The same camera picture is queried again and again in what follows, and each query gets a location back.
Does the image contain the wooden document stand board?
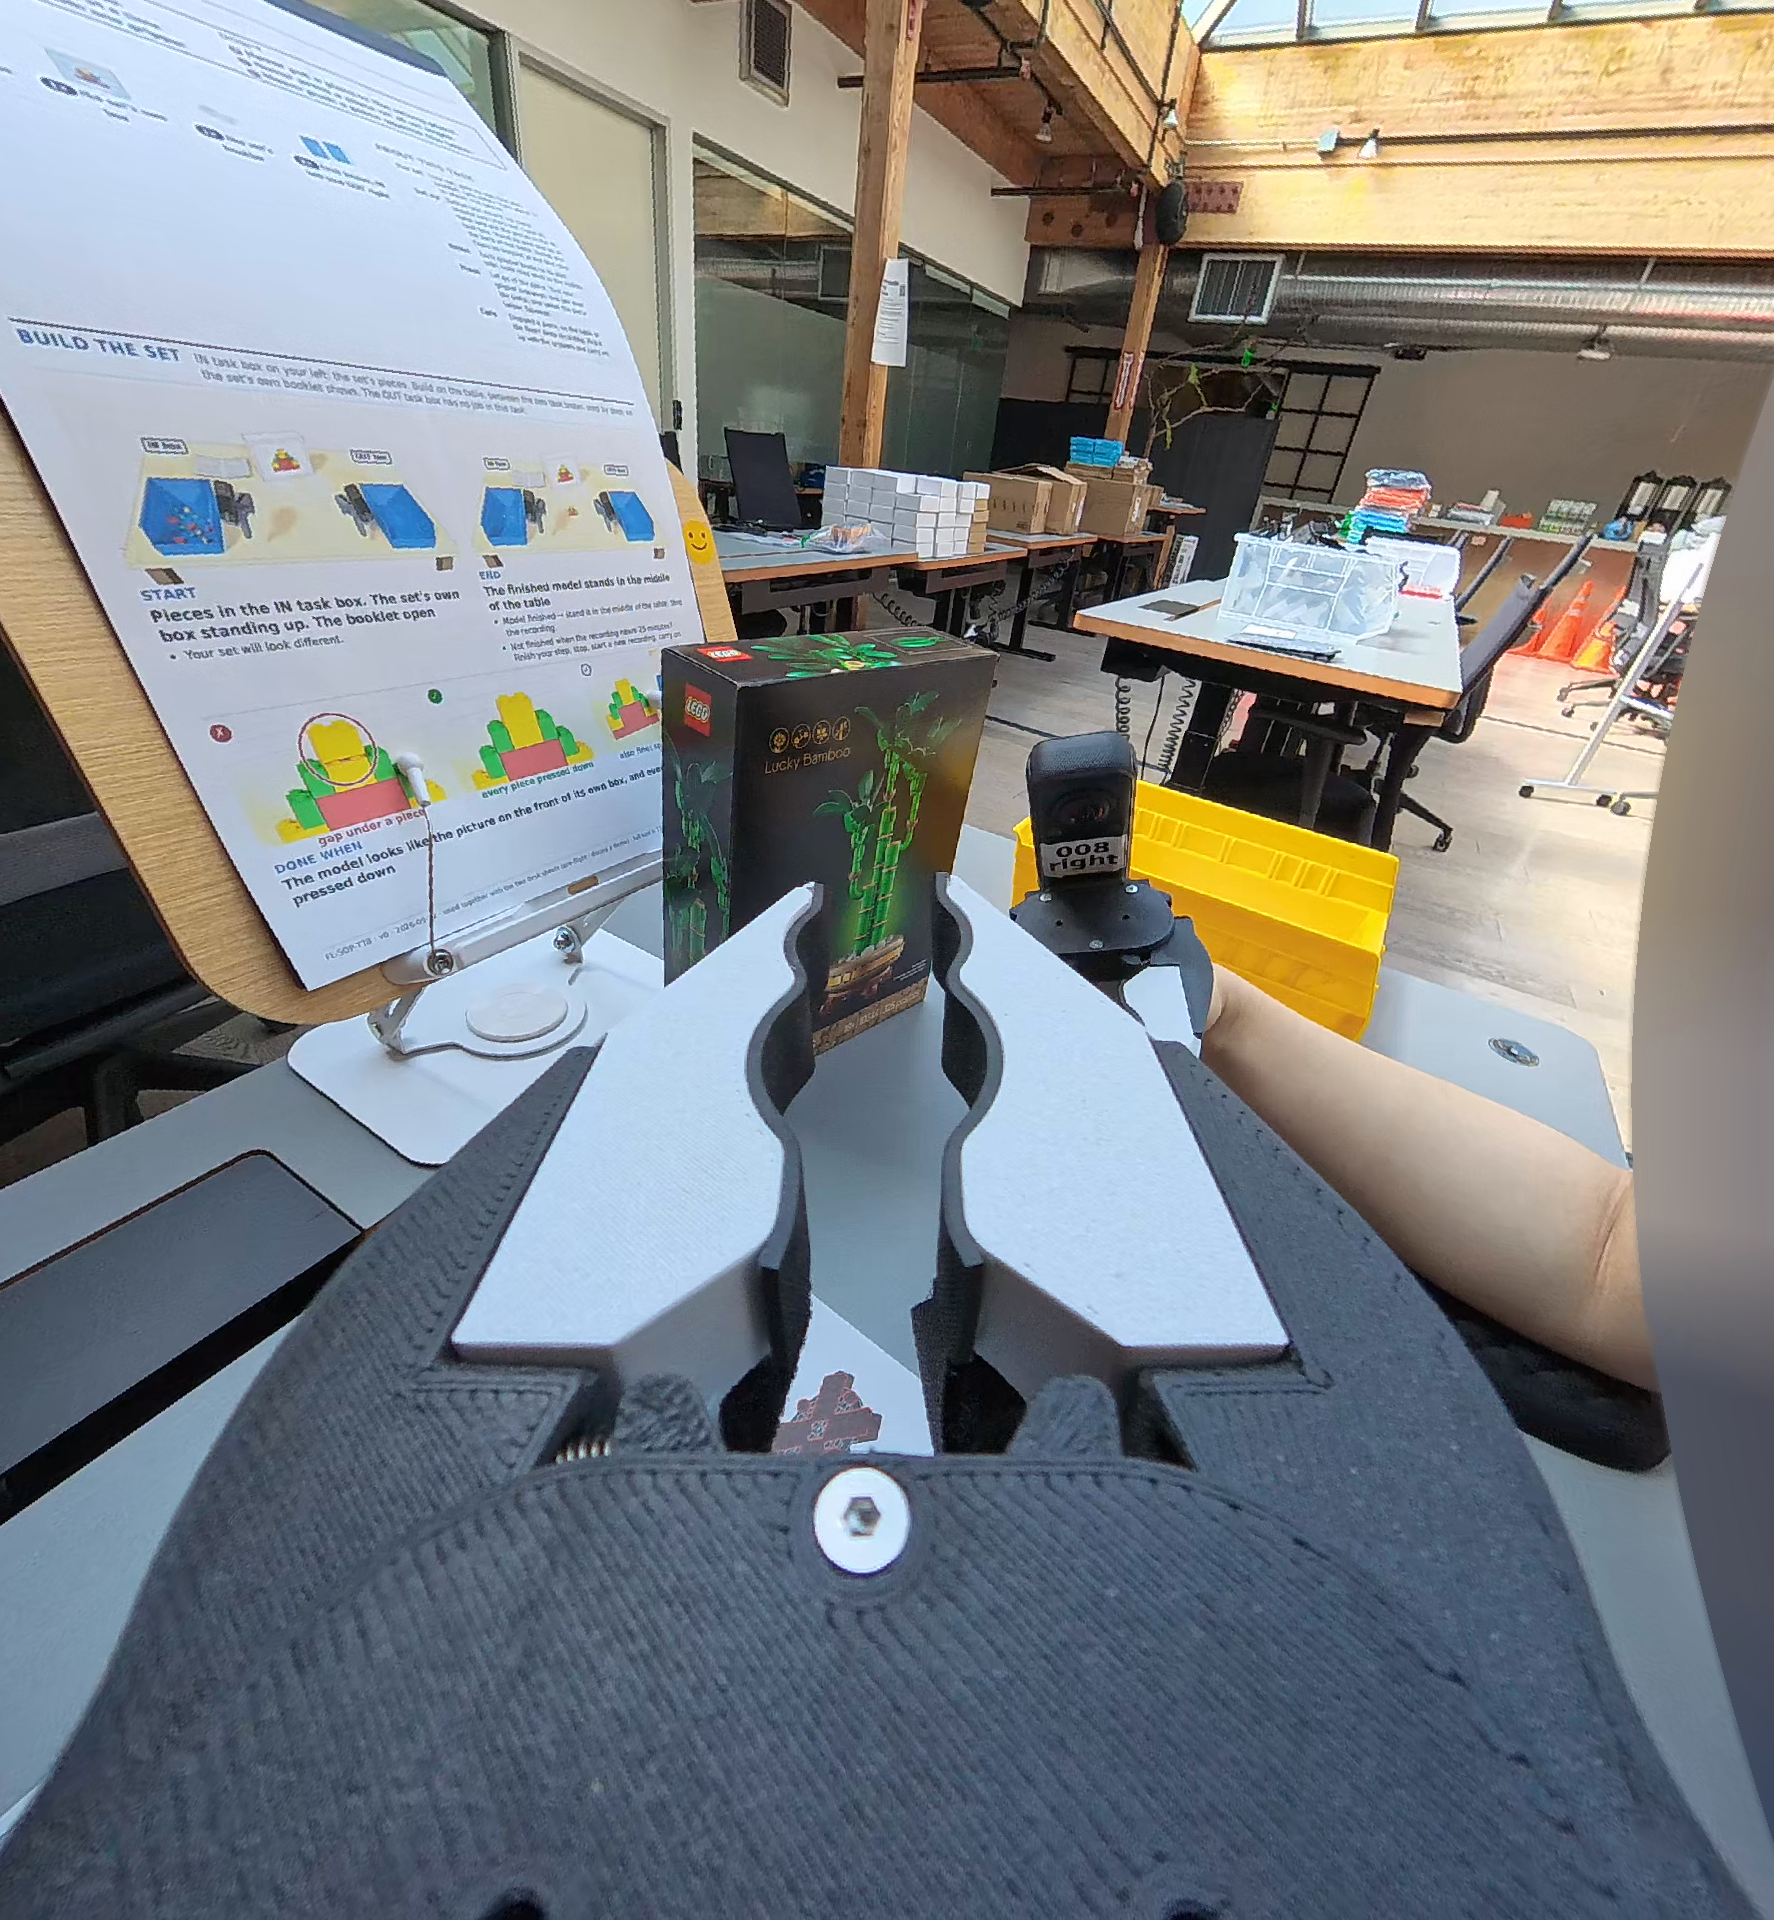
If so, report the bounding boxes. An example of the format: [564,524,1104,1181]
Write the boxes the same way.
[0,396,740,1030]

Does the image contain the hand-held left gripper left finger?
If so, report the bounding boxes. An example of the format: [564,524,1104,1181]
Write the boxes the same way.
[452,881,819,1450]

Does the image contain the printed task instruction sheet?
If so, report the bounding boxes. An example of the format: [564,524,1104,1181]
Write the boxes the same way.
[0,0,712,993]

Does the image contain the cardboard boxes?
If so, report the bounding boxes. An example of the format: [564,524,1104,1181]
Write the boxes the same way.
[963,462,1165,543]

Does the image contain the clear plastic storage bin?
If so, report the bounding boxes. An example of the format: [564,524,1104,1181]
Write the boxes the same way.
[1218,531,1409,657]

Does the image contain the white building instruction booklet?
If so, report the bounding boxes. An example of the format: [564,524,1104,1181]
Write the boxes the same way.
[770,1286,938,1458]

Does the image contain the yellow plastic bin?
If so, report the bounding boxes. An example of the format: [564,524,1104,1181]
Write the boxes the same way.
[1008,774,1403,1047]

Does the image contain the wooden top work table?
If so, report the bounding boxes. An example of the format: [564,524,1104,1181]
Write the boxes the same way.
[1073,577,1468,849]

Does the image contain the black toy set box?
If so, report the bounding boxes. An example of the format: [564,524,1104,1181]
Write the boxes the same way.
[656,628,1004,1060]

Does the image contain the wooden pillar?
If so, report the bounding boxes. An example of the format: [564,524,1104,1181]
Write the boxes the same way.
[839,0,929,470]

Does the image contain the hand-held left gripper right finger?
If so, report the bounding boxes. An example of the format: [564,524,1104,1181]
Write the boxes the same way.
[915,872,1299,1450]

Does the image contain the metal stand clip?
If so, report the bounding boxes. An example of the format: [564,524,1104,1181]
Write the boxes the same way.
[366,859,667,1060]

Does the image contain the white stand base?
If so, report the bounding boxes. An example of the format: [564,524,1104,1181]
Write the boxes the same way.
[284,898,674,1170]

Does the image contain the black desk pad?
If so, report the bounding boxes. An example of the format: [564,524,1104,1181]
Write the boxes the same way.
[0,1149,368,1573]

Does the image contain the black office chair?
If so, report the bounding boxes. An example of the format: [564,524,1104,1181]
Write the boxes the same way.
[719,426,807,536]

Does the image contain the orange traffic cones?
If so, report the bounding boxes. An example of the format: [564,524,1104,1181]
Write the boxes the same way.
[1515,577,1628,673]

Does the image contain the black wrist rest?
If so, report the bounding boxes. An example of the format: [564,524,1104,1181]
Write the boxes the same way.
[1427,1286,1674,1476]

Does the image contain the grey desk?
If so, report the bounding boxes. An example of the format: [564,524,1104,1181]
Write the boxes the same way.
[0,822,1681,1920]

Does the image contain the silver ventilation duct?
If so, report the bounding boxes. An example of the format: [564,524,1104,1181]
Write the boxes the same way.
[1281,251,1774,357]

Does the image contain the person's right forearm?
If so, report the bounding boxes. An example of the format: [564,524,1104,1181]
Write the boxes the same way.
[1199,966,1657,1393]

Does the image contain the stack of white boxes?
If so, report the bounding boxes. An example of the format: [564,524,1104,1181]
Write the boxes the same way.
[823,462,991,554]

